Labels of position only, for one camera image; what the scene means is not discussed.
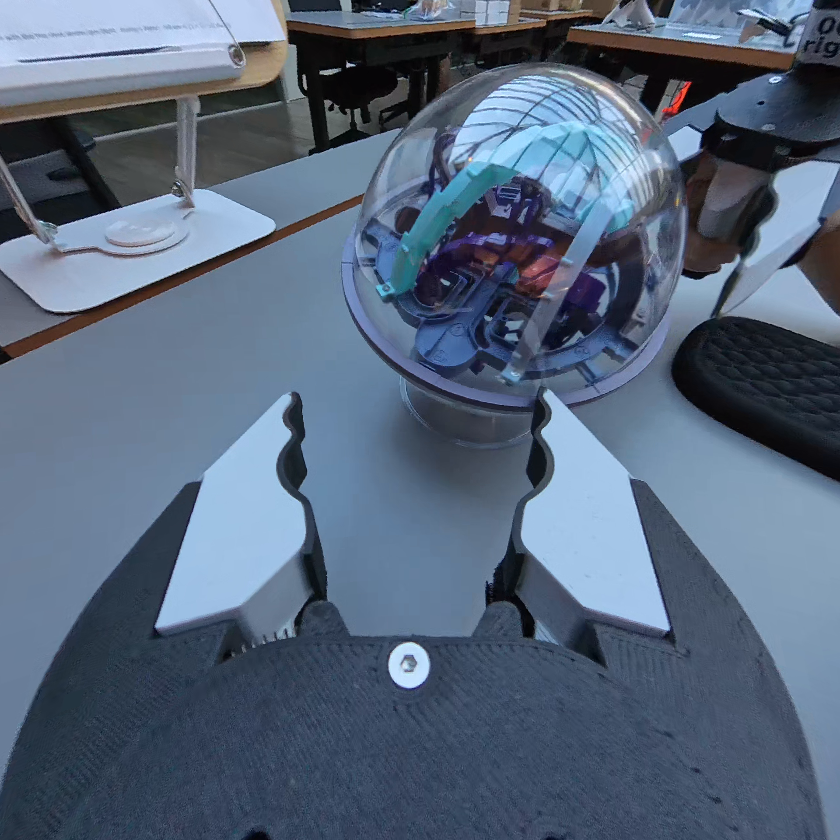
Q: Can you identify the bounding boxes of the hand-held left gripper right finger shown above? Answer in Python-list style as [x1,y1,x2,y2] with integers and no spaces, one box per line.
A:
[487,389,675,647]

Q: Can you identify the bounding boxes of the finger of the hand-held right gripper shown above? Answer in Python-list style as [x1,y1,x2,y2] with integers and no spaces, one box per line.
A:
[666,123,708,168]
[710,218,826,320]

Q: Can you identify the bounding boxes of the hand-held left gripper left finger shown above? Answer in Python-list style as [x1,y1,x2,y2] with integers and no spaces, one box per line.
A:
[153,391,328,644]

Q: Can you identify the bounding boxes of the clear plastic ring stand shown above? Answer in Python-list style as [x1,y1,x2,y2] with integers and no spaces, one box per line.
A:
[400,377,546,451]

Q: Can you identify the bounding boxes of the clear maze ball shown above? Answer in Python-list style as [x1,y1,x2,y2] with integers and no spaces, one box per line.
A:
[341,62,686,412]

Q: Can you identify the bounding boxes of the person's right hand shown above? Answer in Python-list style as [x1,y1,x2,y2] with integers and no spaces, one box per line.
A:
[681,154,744,281]

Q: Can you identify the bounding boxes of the dark desk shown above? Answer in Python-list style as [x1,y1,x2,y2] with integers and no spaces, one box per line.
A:
[567,20,798,120]
[285,10,549,153]

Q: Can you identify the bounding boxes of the black mesh wrist rest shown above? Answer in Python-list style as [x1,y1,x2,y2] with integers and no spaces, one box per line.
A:
[672,317,840,481]

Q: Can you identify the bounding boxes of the black office chair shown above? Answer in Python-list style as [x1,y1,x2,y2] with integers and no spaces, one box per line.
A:
[322,66,403,143]

